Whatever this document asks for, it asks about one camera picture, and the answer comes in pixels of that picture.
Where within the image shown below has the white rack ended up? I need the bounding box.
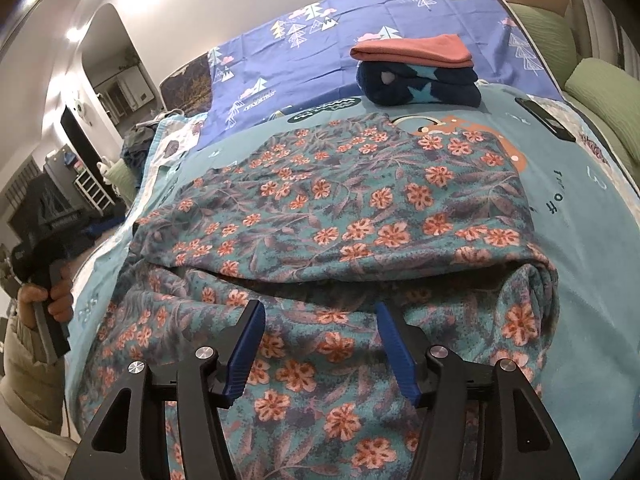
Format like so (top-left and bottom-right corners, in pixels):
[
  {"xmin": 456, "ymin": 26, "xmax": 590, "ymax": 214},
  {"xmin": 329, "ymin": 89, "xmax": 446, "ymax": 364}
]
[{"xmin": 75, "ymin": 167, "xmax": 116, "ymax": 211}]

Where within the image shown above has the folded red cloth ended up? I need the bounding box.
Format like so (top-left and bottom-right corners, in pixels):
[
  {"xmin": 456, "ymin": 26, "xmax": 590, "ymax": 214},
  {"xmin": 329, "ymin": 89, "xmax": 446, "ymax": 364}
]
[{"xmin": 350, "ymin": 34, "xmax": 475, "ymax": 68}]

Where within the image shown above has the black remote control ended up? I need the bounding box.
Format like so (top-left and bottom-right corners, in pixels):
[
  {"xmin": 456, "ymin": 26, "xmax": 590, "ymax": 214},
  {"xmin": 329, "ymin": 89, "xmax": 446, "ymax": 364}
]
[{"xmin": 515, "ymin": 96, "xmax": 577, "ymax": 142}]

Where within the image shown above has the green pillow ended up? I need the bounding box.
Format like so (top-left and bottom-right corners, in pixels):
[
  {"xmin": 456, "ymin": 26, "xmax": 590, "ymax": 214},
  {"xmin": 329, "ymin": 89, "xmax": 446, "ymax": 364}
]
[
  {"xmin": 507, "ymin": 2, "xmax": 578, "ymax": 91},
  {"xmin": 565, "ymin": 57, "xmax": 640, "ymax": 171}
]

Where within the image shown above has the teal printed blanket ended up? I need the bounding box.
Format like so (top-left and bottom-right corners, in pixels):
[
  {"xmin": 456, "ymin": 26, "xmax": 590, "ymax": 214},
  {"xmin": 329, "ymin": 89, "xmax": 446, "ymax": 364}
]
[{"xmin": 62, "ymin": 77, "xmax": 640, "ymax": 480}]

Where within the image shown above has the blue tree print sheet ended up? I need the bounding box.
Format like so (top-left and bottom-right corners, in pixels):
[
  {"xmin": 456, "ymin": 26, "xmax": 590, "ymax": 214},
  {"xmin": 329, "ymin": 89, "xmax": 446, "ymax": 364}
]
[{"xmin": 207, "ymin": 0, "xmax": 566, "ymax": 153}]

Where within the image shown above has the light green cloth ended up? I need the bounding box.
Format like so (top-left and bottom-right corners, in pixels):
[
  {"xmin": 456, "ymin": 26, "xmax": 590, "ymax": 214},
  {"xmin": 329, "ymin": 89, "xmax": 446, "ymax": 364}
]
[{"xmin": 107, "ymin": 160, "xmax": 138, "ymax": 201}]

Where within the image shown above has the person's left hand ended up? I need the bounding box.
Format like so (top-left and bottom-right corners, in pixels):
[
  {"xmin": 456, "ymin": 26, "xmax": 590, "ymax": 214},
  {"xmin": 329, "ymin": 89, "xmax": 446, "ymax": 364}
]
[{"xmin": 19, "ymin": 262, "xmax": 75, "ymax": 332}]

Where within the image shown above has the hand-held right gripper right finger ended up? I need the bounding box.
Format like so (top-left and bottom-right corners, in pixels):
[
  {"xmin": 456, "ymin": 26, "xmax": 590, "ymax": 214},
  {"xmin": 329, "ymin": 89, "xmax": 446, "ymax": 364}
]
[{"xmin": 376, "ymin": 302, "xmax": 581, "ymax": 480}]

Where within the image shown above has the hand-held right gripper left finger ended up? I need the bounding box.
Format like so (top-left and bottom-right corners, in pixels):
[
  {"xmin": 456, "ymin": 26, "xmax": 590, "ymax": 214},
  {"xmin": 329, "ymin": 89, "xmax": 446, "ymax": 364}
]
[{"xmin": 64, "ymin": 300, "xmax": 267, "ymax": 480}]

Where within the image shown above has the dark cabinet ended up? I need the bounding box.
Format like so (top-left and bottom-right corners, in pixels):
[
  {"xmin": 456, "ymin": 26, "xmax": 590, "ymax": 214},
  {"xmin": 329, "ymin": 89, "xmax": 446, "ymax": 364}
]
[{"xmin": 7, "ymin": 157, "xmax": 91, "ymax": 246}]

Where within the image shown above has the dark clothes pile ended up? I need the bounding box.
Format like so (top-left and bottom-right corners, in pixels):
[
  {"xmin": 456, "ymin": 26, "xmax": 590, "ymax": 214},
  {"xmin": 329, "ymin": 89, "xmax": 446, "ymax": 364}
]
[{"xmin": 120, "ymin": 122, "xmax": 161, "ymax": 171}]

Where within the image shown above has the dark landscape print cloth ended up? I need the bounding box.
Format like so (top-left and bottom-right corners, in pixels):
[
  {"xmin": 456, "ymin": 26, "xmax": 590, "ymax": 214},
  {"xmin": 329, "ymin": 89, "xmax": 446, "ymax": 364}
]
[{"xmin": 159, "ymin": 54, "xmax": 217, "ymax": 116}]

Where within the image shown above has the folded navy star cloth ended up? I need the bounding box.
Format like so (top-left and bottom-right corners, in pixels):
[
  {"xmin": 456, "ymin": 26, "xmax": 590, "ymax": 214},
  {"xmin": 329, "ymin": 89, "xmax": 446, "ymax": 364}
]
[{"xmin": 356, "ymin": 62, "xmax": 482, "ymax": 107}]

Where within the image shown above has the teal floral garment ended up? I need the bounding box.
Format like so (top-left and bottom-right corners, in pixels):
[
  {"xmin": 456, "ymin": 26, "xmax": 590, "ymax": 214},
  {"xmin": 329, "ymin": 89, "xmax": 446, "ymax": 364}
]
[{"xmin": 80, "ymin": 114, "xmax": 560, "ymax": 480}]

